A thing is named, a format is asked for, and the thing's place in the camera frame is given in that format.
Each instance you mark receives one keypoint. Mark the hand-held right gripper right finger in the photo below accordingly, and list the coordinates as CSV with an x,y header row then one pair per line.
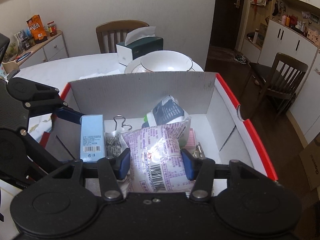
x,y
187,165

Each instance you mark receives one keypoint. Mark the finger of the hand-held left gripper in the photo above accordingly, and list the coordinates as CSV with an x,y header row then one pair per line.
x,y
42,157
70,116

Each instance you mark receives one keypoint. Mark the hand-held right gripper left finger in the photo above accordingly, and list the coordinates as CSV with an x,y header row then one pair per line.
x,y
123,163

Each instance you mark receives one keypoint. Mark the light blue small carton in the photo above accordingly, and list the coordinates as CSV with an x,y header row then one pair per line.
x,y
92,137

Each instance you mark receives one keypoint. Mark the pink printed packet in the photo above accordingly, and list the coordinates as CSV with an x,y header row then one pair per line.
x,y
155,152

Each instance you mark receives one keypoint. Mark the navy and white packet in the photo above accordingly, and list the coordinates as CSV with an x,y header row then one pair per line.
x,y
167,111

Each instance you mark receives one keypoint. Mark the red cardboard box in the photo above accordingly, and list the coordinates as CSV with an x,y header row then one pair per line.
x,y
150,90

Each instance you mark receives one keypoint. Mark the pink flat pack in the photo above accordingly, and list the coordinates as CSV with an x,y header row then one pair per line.
x,y
191,138

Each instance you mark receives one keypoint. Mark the white paper napkin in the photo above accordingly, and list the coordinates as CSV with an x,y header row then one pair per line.
x,y
100,74

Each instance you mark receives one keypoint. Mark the white sideboard cabinet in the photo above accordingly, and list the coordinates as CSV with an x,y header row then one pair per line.
x,y
50,51

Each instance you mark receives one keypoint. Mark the white plate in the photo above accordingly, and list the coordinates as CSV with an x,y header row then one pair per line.
x,y
133,67

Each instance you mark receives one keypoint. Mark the red sauce jar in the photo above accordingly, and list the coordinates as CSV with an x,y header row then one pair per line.
x,y
52,28

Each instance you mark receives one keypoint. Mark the orange snack bag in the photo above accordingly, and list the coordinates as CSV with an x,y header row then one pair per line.
x,y
37,30

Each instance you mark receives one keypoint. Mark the wooden dining chair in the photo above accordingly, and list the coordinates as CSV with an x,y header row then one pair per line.
x,y
115,33

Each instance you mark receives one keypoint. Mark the green and white tissue box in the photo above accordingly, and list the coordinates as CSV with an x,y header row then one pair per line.
x,y
140,47

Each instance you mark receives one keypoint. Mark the white bowl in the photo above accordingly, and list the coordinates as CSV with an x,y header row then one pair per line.
x,y
166,61

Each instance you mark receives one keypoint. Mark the pair of shoes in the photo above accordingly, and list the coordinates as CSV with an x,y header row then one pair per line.
x,y
240,58

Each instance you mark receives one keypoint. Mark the brown cardboard carton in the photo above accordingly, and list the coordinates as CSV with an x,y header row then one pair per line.
x,y
311,165

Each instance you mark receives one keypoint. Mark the dark wooden chair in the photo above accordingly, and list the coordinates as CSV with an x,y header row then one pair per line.
x,y
282,77

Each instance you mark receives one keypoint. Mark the white fridge with magnets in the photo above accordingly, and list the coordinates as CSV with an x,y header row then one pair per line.
x,y
310,100

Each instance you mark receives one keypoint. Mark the dark wooden door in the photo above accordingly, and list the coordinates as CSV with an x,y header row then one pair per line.
x,y
226,15

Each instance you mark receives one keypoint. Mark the cream wall cabinet unit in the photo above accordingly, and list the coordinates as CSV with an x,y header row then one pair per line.
x,y
287,35

